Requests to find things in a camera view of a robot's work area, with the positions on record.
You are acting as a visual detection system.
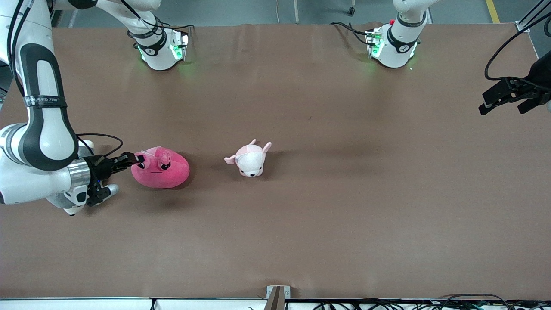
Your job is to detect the aluminium corner profile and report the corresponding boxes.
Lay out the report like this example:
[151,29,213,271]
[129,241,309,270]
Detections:
[515,0,551,33]

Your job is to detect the small pale pink plush dog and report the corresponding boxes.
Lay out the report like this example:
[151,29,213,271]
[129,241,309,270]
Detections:
[224,139,272,178]

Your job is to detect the big pink round plush toy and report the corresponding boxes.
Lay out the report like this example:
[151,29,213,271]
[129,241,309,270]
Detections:
[131,146,190,189]

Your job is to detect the black cable tangle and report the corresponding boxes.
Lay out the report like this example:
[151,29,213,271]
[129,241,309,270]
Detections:
[310,294,551,310]

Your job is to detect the silver metal edge bracket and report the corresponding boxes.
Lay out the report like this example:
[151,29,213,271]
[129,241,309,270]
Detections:
[266,285,291,310]

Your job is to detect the black left arm base cable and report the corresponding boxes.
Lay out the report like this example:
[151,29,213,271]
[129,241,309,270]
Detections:
[330,21,376,47]

